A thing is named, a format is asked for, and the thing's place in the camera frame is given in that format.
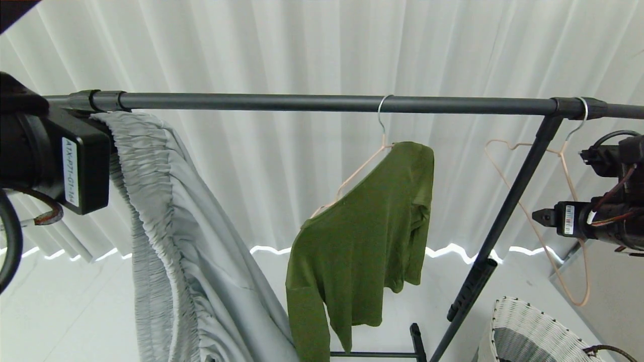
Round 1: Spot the pink clothes hanger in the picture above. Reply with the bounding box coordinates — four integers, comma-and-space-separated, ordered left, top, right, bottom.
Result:
309, 95, 395, 219
485, 97, 590, 307

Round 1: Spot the green shirt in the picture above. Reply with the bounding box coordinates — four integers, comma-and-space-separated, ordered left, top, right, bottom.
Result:
285, 142, 435, 362

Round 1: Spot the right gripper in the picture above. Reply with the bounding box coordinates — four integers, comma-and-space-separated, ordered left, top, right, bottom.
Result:
555, 201, 617, 238

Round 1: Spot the black clothes rack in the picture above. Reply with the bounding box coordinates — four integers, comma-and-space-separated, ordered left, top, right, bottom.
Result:
43, 89, 644, 362

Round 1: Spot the pale grey garment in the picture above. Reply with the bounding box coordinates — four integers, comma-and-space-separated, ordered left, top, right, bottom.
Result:
91, 111, 300, 362

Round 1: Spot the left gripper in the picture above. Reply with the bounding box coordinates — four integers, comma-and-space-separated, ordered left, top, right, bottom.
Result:
0, 107, 112, 216

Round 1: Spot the white laundry basket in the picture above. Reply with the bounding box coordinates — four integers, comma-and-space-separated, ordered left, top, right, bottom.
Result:
477, 297, 637, 362

